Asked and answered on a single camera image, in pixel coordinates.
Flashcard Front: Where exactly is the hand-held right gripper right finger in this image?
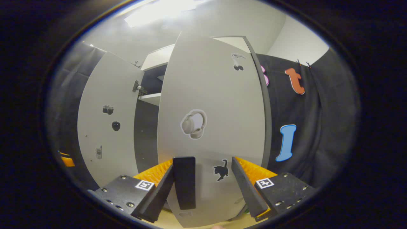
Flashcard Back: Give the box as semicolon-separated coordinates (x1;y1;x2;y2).
231;156;317;222

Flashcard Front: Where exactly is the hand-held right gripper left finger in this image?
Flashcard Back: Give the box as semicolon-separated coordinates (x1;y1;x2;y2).
95;158;175;224

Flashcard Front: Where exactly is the white and grey cabinet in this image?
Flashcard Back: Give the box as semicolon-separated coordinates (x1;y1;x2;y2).
134;36;273;213

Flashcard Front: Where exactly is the white camera-sticker cabinet door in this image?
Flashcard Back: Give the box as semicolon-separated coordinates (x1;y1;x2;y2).
77;52;145;189

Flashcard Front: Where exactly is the white headphones-sticker cabinet door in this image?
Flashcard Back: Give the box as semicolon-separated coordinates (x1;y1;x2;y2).
157;31;266;228

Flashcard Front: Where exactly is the white cabinet shelf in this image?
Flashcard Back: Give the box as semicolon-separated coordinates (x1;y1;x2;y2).
139;92;162;107

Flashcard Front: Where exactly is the metal door hinge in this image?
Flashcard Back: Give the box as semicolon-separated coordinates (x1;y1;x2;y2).
132;80;147;96

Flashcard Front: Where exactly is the black backdrop cloth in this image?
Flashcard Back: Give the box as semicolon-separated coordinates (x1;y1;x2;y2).
48;41;107;191
256;47;361;188

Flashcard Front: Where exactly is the black door handle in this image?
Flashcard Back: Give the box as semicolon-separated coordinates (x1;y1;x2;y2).
173;156;196;210

